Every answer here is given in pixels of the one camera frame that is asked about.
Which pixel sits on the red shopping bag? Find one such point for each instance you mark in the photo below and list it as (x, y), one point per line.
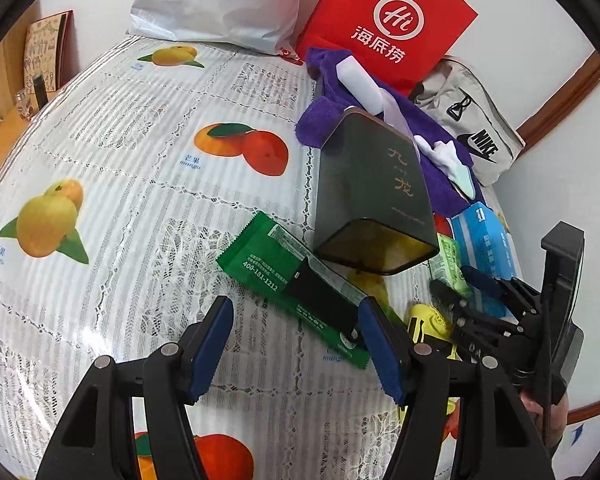
(340, 10)

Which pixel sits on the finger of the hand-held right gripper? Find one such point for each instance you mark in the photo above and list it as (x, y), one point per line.
(482, 282)
(455, 305)

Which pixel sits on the blue tissue packet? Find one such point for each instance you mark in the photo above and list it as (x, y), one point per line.
(485, 240)

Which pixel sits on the dark rectangular tin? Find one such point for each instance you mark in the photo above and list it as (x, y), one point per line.
(370, 185)

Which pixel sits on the person's right hand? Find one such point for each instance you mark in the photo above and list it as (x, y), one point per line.
(557, 422)

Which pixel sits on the dark green snack packet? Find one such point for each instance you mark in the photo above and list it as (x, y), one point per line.
(260, 260)

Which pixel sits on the yellow soft toy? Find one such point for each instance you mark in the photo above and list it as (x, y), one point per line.
(427, 320)

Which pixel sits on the pale teal cloth piece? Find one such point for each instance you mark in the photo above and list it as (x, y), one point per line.
(466, 182)

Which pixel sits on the white crumpled cloth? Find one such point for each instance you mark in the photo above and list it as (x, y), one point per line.
(442, 152)

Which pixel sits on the purple towel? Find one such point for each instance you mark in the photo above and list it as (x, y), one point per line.
(325, 115)

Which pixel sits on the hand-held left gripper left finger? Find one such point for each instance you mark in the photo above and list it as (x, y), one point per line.
(210, 345)

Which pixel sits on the small black stand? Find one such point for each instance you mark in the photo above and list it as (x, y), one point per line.
(40, 92)

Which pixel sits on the wooden desk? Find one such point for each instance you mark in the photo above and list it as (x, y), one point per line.
(0, 155)

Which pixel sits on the clear glass item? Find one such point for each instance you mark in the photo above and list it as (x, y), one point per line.
(25, 105)

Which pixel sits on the clear plastic strip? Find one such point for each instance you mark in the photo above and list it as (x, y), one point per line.
(395, 112)

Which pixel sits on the white plastic bag orange print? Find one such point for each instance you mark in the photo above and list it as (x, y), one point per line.
(205, 15)

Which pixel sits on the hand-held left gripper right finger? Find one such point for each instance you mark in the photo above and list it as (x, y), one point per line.
(380, 350)

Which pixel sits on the light green packet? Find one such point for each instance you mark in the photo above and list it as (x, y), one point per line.
(447, 265)

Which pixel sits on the wooden door frame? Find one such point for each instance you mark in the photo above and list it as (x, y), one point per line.
(565, 100)

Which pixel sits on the black sachet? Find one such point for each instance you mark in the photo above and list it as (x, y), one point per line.
(325, 295)

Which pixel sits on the grey fabric bag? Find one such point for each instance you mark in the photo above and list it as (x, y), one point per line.
(480, 110)

